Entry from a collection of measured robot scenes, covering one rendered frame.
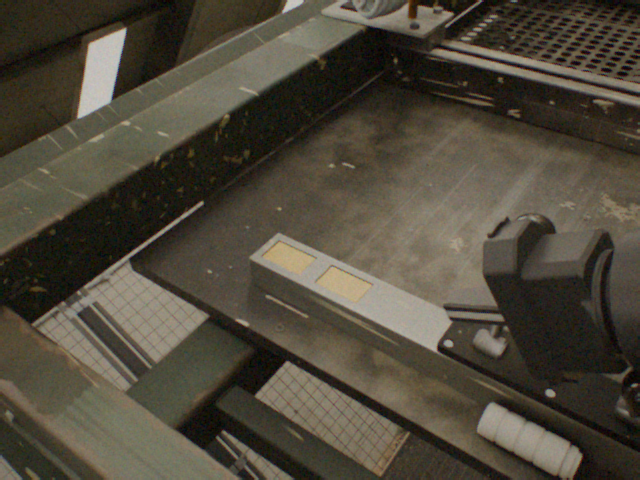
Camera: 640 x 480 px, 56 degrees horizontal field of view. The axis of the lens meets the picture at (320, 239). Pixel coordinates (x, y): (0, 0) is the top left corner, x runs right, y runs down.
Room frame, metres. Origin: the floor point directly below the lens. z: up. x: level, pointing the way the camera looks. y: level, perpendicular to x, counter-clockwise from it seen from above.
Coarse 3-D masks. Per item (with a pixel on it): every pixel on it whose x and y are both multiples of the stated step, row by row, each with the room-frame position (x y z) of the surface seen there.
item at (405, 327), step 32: (256, 256) 0.64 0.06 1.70; (320, 256) 0.64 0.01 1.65; (288, 288) 0.63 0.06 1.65; (320, 288) 0.60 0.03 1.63; (384, 288) 0.60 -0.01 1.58; (352, 320) 0.59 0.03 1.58; (384, 320) 0.57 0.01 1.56; (416, 320) 0.57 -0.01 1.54; (448, 320) 0.57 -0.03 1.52; (384, 352) 0.59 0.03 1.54; (416, 352) 0.56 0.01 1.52; (448, 384) 0.56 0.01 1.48; (480, 384) 0.53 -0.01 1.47; (544, 416) 0.51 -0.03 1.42; (608, 448) 0.48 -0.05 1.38
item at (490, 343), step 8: (520, 216) 0.50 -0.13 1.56; (528, 216) 0.49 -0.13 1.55; (536, 216) 0.49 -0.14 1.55; (544, 216) 0.49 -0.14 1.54; (544, 224) 0.49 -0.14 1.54; (552, 224) 0.49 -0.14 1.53; (552, 232) 0.49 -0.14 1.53; (496, 328) 0.52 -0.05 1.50; (480, 336) 0.53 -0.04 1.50; (488, 336) 0.53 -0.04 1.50; (496, 336) 0.53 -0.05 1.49; (472, 344) 0.53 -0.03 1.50; (480, 344) 0.53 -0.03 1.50; (488, 344) 0.52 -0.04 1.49; (496, 344) 0.52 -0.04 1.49; (504, 344) 0.52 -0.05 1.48; (488, 352) 0.52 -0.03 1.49; (496, 352) 0.52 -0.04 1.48
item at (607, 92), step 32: (416, 0) 0.92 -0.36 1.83; (416, 32) 0.90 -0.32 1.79; (416, 64) 0.95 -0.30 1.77; (448, 64) 0.92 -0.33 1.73; (480, 64) 0.89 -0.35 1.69; (512, 64) 0.90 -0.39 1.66; (544, 64) 0.89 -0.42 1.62; (448, 96) 0.95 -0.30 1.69; (480, 96) 0.92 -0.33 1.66; (512, 96) 0.89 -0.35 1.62; (544, 96) 0.86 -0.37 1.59; (576, 96) 0.84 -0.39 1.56; (608, 96) 0.81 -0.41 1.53; (576, 128) 0.86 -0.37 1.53; (608, 128) 0.84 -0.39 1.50
